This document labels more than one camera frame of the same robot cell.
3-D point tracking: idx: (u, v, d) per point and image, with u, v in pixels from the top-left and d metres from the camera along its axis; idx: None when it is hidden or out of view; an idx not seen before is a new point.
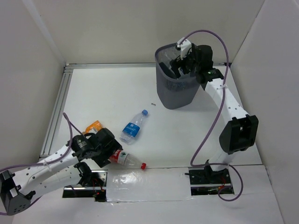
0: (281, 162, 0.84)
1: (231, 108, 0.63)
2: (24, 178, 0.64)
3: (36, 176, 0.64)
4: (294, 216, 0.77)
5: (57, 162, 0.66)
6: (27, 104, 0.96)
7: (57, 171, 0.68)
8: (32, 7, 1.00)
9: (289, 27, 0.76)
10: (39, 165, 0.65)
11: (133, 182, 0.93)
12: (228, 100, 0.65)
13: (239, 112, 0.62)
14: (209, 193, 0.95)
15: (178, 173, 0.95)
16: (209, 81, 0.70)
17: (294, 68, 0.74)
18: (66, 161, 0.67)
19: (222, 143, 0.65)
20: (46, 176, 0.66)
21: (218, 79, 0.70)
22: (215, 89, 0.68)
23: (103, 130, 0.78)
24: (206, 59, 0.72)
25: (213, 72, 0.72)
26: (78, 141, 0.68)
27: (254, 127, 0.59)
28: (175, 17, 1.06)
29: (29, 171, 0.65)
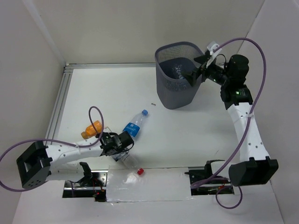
0: (281, 161, 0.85)
1: (251, 145, 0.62)
2: (56, 153, 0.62)
3: (67, 155, 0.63)
4: (294, 215, 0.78)
5: (86, 148, 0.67)
6: (28, 101, 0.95)
7: (81, 157, 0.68)
8: (34, 5, 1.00)
9: (289, 26, 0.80)
10: (72, 146, 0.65)
11: (133, 182, 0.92)
12: (250, 135, 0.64)
13: (259, 152, 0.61)
14: (209, 193, 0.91)
15: (178, 173, 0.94)
16: (234, 105, 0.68)
17: (294, 66, 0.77)
18: (94, 150, 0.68)
19: (232, 173, 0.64)
20: (72, 158, 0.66)
21: (246, 104, 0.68)
22: (238, 116, 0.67)
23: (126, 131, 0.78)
24: (238, 77, 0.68)
25: (242, 93, 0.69)
26: (105, 137, 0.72)
27: (272, 171, 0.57)
28: (176, 18, 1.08)
29: (61, 148, 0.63)
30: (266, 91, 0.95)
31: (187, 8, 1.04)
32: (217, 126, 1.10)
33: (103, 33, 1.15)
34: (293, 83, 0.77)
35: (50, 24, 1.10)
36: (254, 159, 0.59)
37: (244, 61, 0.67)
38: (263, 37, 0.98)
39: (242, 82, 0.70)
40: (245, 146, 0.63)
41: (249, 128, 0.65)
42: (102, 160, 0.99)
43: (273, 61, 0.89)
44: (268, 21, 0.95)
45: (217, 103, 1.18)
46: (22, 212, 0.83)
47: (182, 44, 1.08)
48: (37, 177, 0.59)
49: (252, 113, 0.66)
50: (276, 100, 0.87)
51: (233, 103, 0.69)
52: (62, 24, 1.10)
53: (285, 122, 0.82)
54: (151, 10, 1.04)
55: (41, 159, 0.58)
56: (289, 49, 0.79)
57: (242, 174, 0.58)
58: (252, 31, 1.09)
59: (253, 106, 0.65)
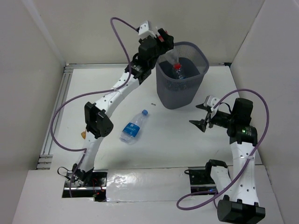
0: (281, 160, 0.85)
1: (242, 187, 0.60)
2: (104, 103, 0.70)
3: (113, 101, 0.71)
4: (294, 216, 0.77)
5: (124, 87, 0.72)
6: (28, 102, 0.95)
7: (125, 94, 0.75)
8: (33, 6, 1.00)
9: (290, 26, 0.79)
10: (111, 92, 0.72)
11: (132, 182, 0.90)
12: (244, 176, 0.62)
13: (250, 197, 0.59)
14: (209, 193, 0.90)
15: (178, 173, 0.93)
16: (238, 143, 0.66)
17: (295, 66, 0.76)
18: (131, 85, 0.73)
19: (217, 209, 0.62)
20: (119, 100, 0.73)
21: (248, 144, 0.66)
22: (238, 155, 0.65)
23: (141, 46, 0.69)
24: (244, 114, 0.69)
25: (248, 131, 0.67)
26: (133, 67, 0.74)
27: (257, 218, 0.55)
28: (176, 18, 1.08)
29: (106, 98, 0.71)
30: (266, 91, 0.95)
31: (187, 8, 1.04)
32: (217, 127, 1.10)
33: (103, 33, 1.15)
34: (293, 83, 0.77)
35: (50, 24, 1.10)
36: (242, 201, 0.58)
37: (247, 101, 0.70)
38: (263, 37, 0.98)
39: (248, 121, 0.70)
40: (236, 186, 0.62)
41: (245, 171, 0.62)
42: (102, 160, 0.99)
43: (273, 61, 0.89)
44: (268, 21, 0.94)
45: None
46: (22, 212, 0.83)
47: (183, 45, 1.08)
48: (106, 126, 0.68)
49: (253, 155, 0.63)
50: (276, 100, 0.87)
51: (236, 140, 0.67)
52: (62, 24, 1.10)
53: (285, 122, 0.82)
54: (150, 10, 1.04)
55: (99, 113, 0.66)
56: (290, 49, 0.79)
57: (225, 212, 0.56)
58: (252, 31, 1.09)
59: (255, 148, 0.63)
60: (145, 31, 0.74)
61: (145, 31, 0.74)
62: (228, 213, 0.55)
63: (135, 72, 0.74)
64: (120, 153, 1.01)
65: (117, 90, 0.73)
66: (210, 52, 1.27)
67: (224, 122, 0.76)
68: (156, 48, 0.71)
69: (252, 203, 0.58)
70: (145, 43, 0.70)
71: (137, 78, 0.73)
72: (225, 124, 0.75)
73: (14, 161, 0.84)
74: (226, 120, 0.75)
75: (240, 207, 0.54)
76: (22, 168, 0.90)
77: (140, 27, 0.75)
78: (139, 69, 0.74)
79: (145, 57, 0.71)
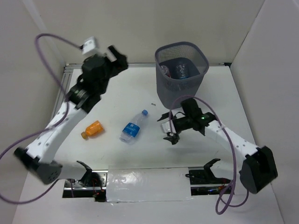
0: (281, 161, 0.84)
1: (238, 147, 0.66)
2: (38, 147, 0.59)
3: (50, 142, 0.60)
4: (294, 216, 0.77)
5: (63, 123, 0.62)
6: (28, 102, 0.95)
7: (66, 130, 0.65)
8: (32, 6, 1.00)
9: (291, 26, 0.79)
10: (47, 131, 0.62)
11: (133, 182, 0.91)
12: (233, 138, 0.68)
13: (250, 147, 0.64)
14: (209, 193, 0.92)
15: (178, 173, 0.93)
16: (206, 126, 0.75)
17: (295, 66, 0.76)
18: (72, 117, 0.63)
19: (247, 185, 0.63)
20: (59, 139, 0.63)
21: (215, 122, 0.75)
22: (216, 132, 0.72)
23: (84, 65, 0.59)
24: (195, 108, 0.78)
25: (206, 115, 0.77)
26: (75, 93, 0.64)
27: (270, 158, 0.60)
28: (176, 18, 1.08)
29: (40, 141, 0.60)
30: (266, 91, 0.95)
31: (187, 8, 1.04)
32: None
33: (103, 33, 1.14)
34: None
35: (50, 24, 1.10)
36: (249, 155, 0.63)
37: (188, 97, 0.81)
38: (263, 37, 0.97)
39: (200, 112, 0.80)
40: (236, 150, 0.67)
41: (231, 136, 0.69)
42: (102, 161, 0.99)
43: (273, 61, 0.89)
44: (268, 21, 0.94)
45: (217, 103, 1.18)
46: (22, 212, 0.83)
47: (183, 45, 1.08)
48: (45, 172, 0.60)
49: (221, 122, 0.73)
50: (276, 100, 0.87)
51: (205, 127, 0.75)
52: (62, 25, 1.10)
53: (284, 122, 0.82)
54: (150, 11, 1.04)
55: (32, 160, 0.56)
56: (290, 49, 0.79)
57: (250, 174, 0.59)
58: (252, 31, 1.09)
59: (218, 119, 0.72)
60: (91, 50, 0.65)
61: (89, 49, 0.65)
62: (252, 171, 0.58)
63: (79, 98, 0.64)
64: (120, 153, 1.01)
65: (54, 128, 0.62)
66: (210, 52, 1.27)
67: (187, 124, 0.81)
68: (104, 68, 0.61)
69: (254, 149, 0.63)
70: (90, 62, 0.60)
71: (78, 107, 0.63)
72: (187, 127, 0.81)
73: (14, 161, 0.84)
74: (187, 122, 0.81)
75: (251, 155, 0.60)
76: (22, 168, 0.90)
77: (84, 45, 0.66)
78: (82, 94, 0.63)
79: (90, 79, 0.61)
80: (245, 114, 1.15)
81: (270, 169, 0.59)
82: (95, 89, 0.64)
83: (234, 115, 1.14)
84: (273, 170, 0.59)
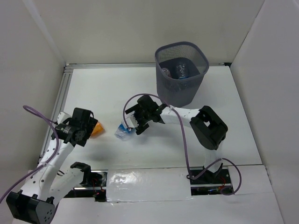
0: (281, 161, 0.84)
1: (186, 115, 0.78)
2: (34, 186, 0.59)
3: (45, 178, 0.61)
4: (294, 216, 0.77)
5: (54, 157, 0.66)
6: (27, 102, 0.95)
7: (58, 166, 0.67)
8: (32, 6, 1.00)
9: (291, 26, 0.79)
10: (40, 168, 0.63)
11: (133, 182, 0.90)
12: (181, 112, 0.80)
13: (194, 112, 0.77)
14: (209, 193, 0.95)
15: (178, 173, 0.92)
16: (161, 113, 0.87)
17: (295, 66, 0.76)
18: (62, 151, 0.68)
19: (208, 145, 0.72)
20: (53, 175, 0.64)
21: (166, 108, 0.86)
22: (168, 113, 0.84)
23: (76, 109, 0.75)
24: (150, 103, 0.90)
25: (159, 106, 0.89)
26: (62, 129, 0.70)
27: (211, 114, 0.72)
28: (176, 17, 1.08)
29: (34, 178, 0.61)
30: (266, 91, 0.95)
31: (187, 8, 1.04)
32: None
33: (103, 33, 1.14)
34: (294, 83, 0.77)
35: (49, 24, 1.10)
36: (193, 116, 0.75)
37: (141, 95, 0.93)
38: (263, 37, 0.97)
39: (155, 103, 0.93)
40: (185, 119, 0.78)
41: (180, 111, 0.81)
42: (102, 160, 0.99)
43: (273, 61, 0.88)
44: (269, 20, 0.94)
45: (217, 103, 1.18)
46: None
47: (183, 45, 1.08)
48: (44, 210, 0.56)
49: (170, 105, 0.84)
50: (276, 100, 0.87)
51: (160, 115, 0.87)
52: (62, 25, 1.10)
53: (285, 122, 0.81)
54: (150, 11, 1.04)
55: (31, 200, 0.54)
56: (290, 49, 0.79)
57: (201, 131, 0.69)
58: (252, 31, 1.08)
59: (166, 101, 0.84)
60: (65, 116, 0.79)
61: (64, 116, 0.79)
62: (200, 128, 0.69)
63: (66, 134, 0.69)
64: (120, 153, 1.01)
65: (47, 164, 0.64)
66: (210, 52, 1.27)
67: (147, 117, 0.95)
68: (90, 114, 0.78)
69: (197, 111, 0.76)
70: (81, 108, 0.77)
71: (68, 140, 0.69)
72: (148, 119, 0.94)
73: (14, 161, 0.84)
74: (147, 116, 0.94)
75: (195, 117, 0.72)
76: (22, 168, 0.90)
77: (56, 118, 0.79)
78: (68, 130, 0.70)
79: (81, 117, 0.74)
80: (245, 114, 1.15)
81: (217, 122, 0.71)
82: (80, 127, 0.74)
83: (234, 115, 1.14)
84: (219, 122, 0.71)
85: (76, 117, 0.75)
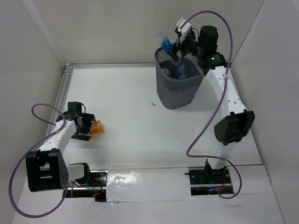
0: (281, 161, 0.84)
1: (230, 102, 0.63)
2: (51, 144, 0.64)
3: (59, 139, 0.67)
4: (294, 216, 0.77)
5: (64, 128, 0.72)
6: (27, 101, 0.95)
7: (67, 136, 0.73)
8: (32, 6, 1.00)
9: (291, 26, 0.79)
10: (53, 134, 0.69)
11: (132, 182, 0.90)
12: (229, 93, 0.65)
13: (238, 106, 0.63)
14: (209, 193, 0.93)
15: (178, 173, 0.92)
16: (211, 69, 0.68)
17: (294, 66, 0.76)
18: (70, 125, 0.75)
19: (217, 133, 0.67)
20: (64, 141, 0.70)
21: (222, 67, 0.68)
22: (216, 79, 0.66)
23: (69, 102, 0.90)
24: (210, 43, 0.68)
25: (216, 58, 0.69)
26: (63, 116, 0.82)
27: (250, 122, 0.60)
28: (176, 17, 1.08)
29: (50, 140, 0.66)
30: (266, 92, 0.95)
31: (187, 8, 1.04)
32: None
33: (103, 33, 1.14)
34: (293, 83, 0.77)
35: (49, 24, 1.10)
36: (234, 113, 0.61)
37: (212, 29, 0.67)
38: (263, 37, 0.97)
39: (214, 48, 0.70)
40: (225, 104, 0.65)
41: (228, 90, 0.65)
42: (102, 160, 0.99)
43: (273, 61, 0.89)
44: (268, 21, 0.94)
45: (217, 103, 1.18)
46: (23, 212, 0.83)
47: None
48: (62, 170, 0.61)
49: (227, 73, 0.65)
50: (276, 100, 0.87)
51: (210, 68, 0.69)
52: (62, 24, 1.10)
53: (285, 122, 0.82)
54: (150, 11, 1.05)
55: (50, 153, 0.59)
56: (289, 49, 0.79)
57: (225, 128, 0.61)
58: (252, 31, 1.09)
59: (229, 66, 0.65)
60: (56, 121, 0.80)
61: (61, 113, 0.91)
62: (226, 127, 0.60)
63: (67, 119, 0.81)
64: (120, 153, 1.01)
65: (59, 132, 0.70)
66: None
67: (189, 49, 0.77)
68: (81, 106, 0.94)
69: (242, 111, 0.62)
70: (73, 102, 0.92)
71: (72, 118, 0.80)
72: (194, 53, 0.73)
73: (14, 161, 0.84)
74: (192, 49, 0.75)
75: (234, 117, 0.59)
76: (22, 168, 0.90)
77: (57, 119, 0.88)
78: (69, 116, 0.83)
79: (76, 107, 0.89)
80: None
81: (243, 130, 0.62)
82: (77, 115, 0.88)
83: None
84: (244, 131, 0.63)
85: (71, 109, 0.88)
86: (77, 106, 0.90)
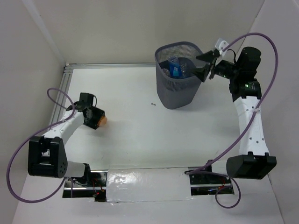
0: (281, 161, 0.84)
1: (251, 140, 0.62)
2: (54, 132, 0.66)
3: (64, 129, 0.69)
4: (294, 217, 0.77)
5: (71, 118, 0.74)
6: (27, 102, 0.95)
7: (73, 127, 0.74)
8: (32, 6, 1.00)
9: (291, 26, 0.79)
10: (60, 123, 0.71)
11: (133, 182, 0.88)
12: (252, 129, 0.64)
13: (259, 147, 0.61)
14: (209, 193, 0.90)
15: (178, 173, 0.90)
16: (241, 97, 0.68)
17: (295, 65, 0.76)
18: (77, 116, 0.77)
19: (229, 168, 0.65)
20: (69, 131, 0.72)
21: (253, 98, 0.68)
22: (244, 109, 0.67)
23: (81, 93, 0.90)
24: (249, 69, 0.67)
25: (251, 86, 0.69)
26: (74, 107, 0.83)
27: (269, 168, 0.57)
28: (176, 17, 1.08)
29: (55, 129, 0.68)
30: (266, 92, 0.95)
31: (187, 8, 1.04)
32: (217, 127, 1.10)
33: (103, 33, 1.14)
34: (294, 82, 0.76)
35: (49, 24, 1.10)
36: (253, 153, 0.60)
37: (255, 54, 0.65)
38: (263, 37, 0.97)
39: (252, 74, 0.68)
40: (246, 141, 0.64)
41: (253, 125, 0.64)
42: (102, 160, 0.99)
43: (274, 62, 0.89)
44: (269, 21, 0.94)
45: (217, 103, 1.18)
46: (22, 212, 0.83)
47: (182, 44, 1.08)
48: (61, 157, 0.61)
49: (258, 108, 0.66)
50: (277, 100, 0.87)
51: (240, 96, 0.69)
52: (62, 24, 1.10)
53: (285, 122, 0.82)
54: (150, 11, 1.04)
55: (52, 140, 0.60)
56: (289, 49, 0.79)
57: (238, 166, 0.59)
58: (252, 31, 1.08)
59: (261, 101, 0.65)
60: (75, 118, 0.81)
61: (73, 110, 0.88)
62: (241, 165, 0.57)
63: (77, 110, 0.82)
64: (120, 153, 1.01)
65: (66, 121, 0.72)
66: None
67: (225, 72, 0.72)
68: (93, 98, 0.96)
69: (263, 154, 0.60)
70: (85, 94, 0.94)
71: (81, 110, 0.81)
72: (230, 74, 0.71)
73: (14, 161, 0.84)
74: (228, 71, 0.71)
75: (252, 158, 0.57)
76: (22, 168, 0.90)
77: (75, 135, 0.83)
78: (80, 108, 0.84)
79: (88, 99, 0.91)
80: None
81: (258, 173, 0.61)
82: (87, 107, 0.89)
83: (234, 115, 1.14)
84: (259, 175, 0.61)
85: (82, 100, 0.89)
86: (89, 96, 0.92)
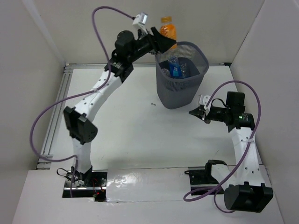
0: (281, 161, 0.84)
1: (247, 171, 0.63)
2: (84, 106, 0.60)
3: (94, 102, 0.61)
4: (294, 217, 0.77)
5: (104, 87, 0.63)
6: (27, 101, 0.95)
7: (107, 95, 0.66)
8: (32, 6, 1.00)
9: (291, 26, 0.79)
10: (91, 92, 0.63)
11: (133, 182, 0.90)
12: (248, 158, 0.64)
13: (254, 177, 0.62)
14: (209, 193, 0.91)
15: (178, 173, 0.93)
16: (237, 128, 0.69)
17: (295, 65, 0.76)
18: (112, 83, 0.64)
19: (226, 198, 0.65)
20: (100, 103, 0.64)
21: (248, 129, 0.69)
22: (238, 140, 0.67)
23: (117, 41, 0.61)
24: (238, 102, 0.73)
25: (245, 117, 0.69)
26: (113, 63, 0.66)
27: (266, 200, 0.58)
28: (176, 17, 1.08)
29: (86, 101, 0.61)
30: (266, 92, 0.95)
31: (187, 7, 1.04)
32: (217, 127, 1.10)
33: (103, 32, 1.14)
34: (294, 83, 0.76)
35: (49, 24, 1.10)
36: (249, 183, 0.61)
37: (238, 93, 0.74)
38: (263, 37, 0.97)
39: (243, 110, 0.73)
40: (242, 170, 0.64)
41: (249, 154, 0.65)
42: (101, 160, 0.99)
43: (274, 61, 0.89)
44: (268, 21, 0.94)
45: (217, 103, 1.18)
46: (22, 212, 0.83)
47: (182, 45, 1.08)
48: (90, 129, 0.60)
49: (253, 138, 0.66)
50: (277, 100, 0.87)
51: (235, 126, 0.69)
52: (62, 24, 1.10)
53: (285, 122, 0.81)
54: (150, 10, 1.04)
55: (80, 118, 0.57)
56: (289, 49, 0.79)
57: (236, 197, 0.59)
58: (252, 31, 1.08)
59: (254, 131, 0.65)
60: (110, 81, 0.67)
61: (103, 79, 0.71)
62: (238, 197, 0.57)
63: (116, 69, 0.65)
64: (120, 153, 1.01)
65: (97, 91, 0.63)
66: (210, 52, 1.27)
67: (219, 116, 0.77)
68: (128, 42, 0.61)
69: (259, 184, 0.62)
70: (122, 36, 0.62)
71: (118, 75, 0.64)
72: (222, 118, 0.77)
73: (14, 161, 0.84)
74: (221, 115, 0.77)
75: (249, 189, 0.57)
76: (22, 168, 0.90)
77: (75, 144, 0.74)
78: (119, 66, 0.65)
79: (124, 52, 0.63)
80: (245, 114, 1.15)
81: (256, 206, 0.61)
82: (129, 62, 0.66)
83: None
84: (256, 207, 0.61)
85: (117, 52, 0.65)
86: (131, 43, 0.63)
